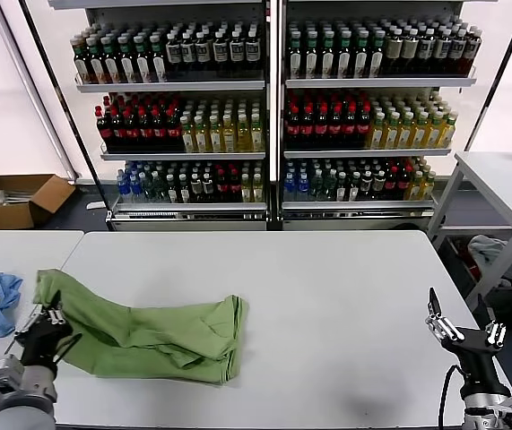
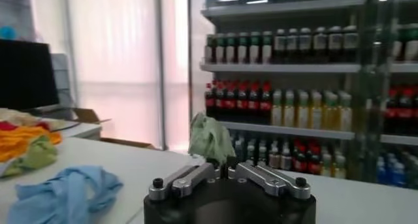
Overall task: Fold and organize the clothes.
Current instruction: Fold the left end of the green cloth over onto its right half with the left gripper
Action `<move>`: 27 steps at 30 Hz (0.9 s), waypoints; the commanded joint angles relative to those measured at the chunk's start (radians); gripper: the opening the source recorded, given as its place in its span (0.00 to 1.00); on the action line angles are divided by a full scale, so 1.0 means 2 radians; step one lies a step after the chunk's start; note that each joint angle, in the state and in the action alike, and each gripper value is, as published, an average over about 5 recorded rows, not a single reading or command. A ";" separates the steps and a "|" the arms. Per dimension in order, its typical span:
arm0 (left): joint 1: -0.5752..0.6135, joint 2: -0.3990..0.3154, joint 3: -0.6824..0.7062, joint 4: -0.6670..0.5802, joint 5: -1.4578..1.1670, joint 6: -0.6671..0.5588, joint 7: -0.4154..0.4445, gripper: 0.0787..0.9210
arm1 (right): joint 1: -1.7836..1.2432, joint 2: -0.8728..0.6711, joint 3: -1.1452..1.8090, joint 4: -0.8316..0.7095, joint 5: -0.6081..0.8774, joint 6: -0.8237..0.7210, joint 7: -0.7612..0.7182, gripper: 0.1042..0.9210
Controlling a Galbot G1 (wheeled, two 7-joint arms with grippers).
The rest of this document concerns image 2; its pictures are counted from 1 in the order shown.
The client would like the orange cloth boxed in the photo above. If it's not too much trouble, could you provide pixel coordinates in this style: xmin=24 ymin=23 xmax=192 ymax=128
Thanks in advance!
xmin=0 ymin=125 xmax=63 ymax=163

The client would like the blue round object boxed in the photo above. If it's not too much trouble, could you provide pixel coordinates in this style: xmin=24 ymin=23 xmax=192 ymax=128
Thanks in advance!
xmin=0 ymin=25 xmax=17 ymax=40

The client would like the grey metal shelf unit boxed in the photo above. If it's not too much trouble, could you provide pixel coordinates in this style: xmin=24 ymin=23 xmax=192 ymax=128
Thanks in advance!
xmin=359 ymin=0 xmax=418 ymax=191
xmin=200 ymin=0 xmax=373 ymax=180

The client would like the black computer monitor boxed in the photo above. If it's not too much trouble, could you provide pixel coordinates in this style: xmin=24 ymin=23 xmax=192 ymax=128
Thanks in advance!
xmin=0 ymin=39 xmax=61 ymax=112

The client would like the light green polo shirt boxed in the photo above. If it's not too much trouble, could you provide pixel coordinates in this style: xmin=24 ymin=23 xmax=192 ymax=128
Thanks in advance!
xmin=187 ymin=112 xmax=236 ymax=166

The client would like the olive green cloth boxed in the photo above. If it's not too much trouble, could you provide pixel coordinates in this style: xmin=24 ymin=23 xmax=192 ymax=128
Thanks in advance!
xmin=2 ymin=135 xmax=59 ymax=178

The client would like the yellow tea bottle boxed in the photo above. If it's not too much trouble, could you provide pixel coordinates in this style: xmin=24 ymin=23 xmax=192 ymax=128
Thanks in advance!
xmin=309 ymin=90 xmax=323 ymax=130
xmin=296 ymin=90 xmax=310 ymax=129
xmin=338 ymin=93 xmax=353 ymax=132
xmin=283 ymin=89 xmax=296 ymax=127
xmin=323 ymin=91 xmax=339 ymax=131
xmin=272 ymin=89 xmax=283 ymax=127

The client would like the black slanted pole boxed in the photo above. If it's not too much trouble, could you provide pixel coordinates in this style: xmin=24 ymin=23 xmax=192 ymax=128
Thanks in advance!
xmin=186 ymin=0 xmax=194 ymax=117

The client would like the open cardboard box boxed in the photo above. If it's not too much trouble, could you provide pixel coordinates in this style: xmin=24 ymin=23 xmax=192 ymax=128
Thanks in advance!
xmin=72 ymin=106 xmax=158 ymax=151

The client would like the white label dark drink bottle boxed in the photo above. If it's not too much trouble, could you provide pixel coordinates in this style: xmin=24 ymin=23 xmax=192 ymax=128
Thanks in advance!
xmin=328 ymin=25 xmax=344 ymax=65
xmin=286 ymin=28 xmax=299 ymax=65
xmin=298 ymin=27 xmax=313 ymax=65
xmin=342 ymin=25 xmax=359 ymax=65
xmin=312 ymin=26 xmax=329 ymax=65
xmin=274 ymin=29 xmax=287 ymax=65

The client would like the crumpled light blue cloth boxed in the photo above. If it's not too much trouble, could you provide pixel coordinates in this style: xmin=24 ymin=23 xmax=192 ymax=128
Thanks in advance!
xmin=6 ymin=165 xmax=125 ymax=224

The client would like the bright red cloth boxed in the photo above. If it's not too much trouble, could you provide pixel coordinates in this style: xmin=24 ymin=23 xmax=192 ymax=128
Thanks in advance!
xmin=0 ymin=120 xmax=20 ymax=132

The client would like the beige cloth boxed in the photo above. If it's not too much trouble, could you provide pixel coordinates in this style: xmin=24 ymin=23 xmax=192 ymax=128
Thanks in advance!
xmin=0 ymin=108 xmax=68 ymax=131

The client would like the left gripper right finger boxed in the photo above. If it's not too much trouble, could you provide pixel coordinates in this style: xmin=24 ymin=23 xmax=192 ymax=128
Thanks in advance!
xmin=227 ymin=156 xmax=312 ymax=201

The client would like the green cap dark tea bottle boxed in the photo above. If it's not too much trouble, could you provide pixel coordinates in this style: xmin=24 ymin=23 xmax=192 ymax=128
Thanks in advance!
xmin=237 ymin=32 xmax=249 ymax=65
xmin=261 ymin=31 xmax=274 ymax=65
xmin=204 ymin=35 xmax=216 ymax=65
xmin=215 ymin=34 xmax=227 ymax=65
xmin=225 ymin=33 xmax=238 ymax=65
xmin=249 ymin=31 xmax=261 ymax=65

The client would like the red cap cola bottle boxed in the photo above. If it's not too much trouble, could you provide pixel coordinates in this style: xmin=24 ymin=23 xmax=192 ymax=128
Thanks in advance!
xmin=225 ymin=80 xmax=237 ymax=120
xmin=204 ymin=83 xmax=216 ymax=118
xmin=260 ymin=80 xmax=273 ymax=123
xmin=236 ymin=80 xmax=249 ymax=121
xmin=248 ymin=80 xmax=261 ymax=122
xmin=215 ymin=81 xmax=227 ymax=119

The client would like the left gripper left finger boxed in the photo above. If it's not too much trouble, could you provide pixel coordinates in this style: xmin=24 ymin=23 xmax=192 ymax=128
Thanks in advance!
xmin=148 ymin=159 xmax=223 ymax=202

